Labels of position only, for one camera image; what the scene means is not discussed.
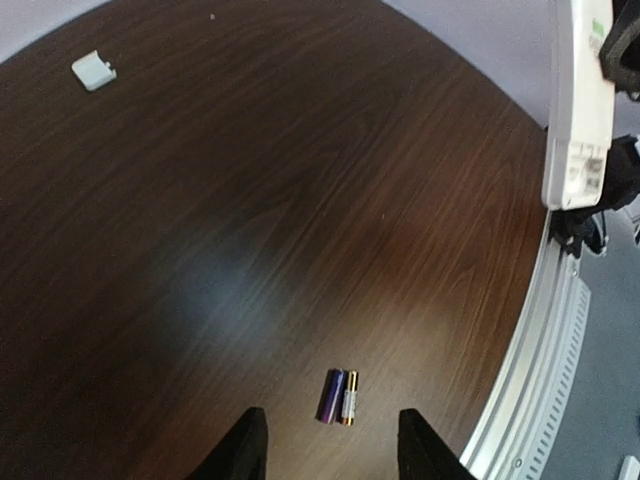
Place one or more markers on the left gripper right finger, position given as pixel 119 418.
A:
pixel 422 454

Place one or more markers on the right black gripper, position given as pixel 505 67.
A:
pixel 619 61

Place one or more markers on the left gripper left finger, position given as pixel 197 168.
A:
pixel 242 452

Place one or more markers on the white remote control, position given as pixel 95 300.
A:
pixel 582 104

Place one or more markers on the gold black AAA battery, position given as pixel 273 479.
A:
pixel 349 399

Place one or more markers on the purple AAA battery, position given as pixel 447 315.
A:
pixel 331 397

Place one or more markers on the white battery cover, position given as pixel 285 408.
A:
pixel 93 72

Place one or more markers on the front aluminium rail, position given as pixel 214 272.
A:
pixel 565 404

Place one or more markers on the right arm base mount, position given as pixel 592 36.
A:
pixel 575 231

